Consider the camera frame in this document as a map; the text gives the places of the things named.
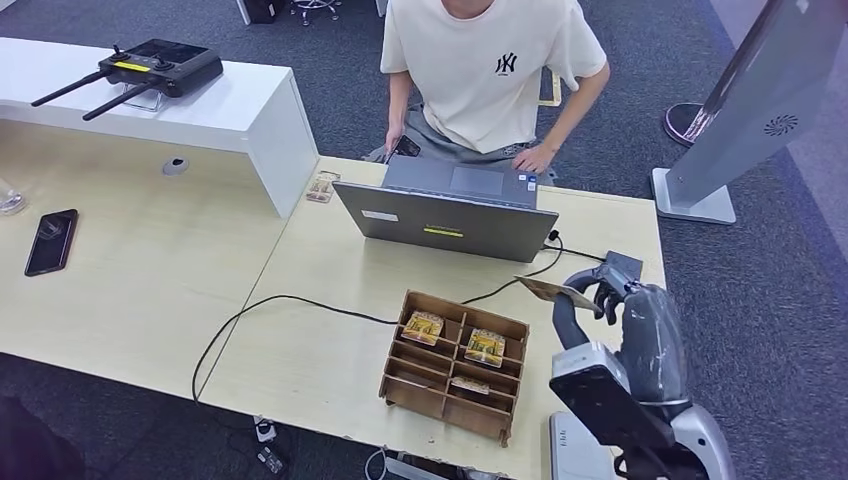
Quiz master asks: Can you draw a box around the white cable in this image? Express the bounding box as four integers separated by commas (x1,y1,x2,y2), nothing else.
363,447,389,480

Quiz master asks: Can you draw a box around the person's left hand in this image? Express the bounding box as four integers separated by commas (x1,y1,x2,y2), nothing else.
511,142,558,175

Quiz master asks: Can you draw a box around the long black power cable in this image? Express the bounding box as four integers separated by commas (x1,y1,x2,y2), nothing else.
190,229,566,404

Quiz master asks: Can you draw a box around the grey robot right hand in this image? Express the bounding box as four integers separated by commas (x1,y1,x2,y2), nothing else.
553,264,690,409

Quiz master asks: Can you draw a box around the round dark stand base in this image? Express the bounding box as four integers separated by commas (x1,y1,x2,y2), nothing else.
664,100,710,147

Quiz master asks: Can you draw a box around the brown wooden card organizer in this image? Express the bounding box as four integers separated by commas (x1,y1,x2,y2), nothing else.
378,290,531,448

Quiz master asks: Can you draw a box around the office chair base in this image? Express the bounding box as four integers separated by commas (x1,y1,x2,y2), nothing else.
289,0,344,26

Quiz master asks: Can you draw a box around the thin black reader cable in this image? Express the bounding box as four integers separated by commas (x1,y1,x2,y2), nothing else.
541,243,607,261

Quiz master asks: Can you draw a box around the white desk shelf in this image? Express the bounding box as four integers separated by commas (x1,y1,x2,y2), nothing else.
0,36,321,220

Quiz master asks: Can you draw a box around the grey kiosk stand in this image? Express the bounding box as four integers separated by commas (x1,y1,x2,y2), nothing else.
651,0,848,225

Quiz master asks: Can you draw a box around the black remote controller with antennas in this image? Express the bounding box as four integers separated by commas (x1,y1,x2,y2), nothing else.
29,38,225,123

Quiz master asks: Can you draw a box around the black box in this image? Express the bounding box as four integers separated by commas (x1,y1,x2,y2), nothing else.
236,0,283,25

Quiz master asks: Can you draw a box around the person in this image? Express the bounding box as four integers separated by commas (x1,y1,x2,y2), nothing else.
362,0,612,187

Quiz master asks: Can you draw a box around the grey laptop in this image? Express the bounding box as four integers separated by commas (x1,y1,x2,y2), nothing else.
331,154,560,264

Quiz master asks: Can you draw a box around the black phone with glossy screen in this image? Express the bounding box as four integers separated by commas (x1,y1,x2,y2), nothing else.
390,134,422,160

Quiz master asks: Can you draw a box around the pale device with QR label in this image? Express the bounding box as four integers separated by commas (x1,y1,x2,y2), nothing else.
548,411,621,480

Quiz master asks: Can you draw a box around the black smartphone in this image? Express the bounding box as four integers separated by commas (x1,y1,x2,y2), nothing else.
23,208,79,278

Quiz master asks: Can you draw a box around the clear glass object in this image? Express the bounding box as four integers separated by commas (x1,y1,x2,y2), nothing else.
0,178,28,217

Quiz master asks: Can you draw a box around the clear controller stand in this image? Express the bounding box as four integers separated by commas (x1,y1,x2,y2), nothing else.
121,89,165,113

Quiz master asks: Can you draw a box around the yellow ID card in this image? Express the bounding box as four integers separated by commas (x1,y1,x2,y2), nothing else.
515,275,603,314

